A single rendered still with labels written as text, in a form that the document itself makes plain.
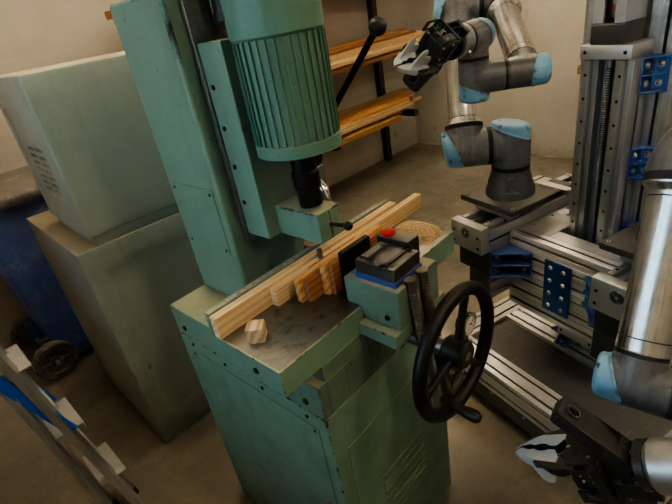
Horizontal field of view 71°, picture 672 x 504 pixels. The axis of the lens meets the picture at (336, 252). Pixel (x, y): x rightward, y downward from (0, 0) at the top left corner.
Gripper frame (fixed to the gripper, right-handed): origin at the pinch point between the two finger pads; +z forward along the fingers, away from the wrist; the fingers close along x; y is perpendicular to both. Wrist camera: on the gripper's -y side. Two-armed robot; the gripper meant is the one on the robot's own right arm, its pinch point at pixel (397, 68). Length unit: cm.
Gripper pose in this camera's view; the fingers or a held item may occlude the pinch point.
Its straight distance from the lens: 106.2
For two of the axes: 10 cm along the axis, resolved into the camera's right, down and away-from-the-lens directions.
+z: -6.6, 4.5, -6.0
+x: 6.4, 7.5, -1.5
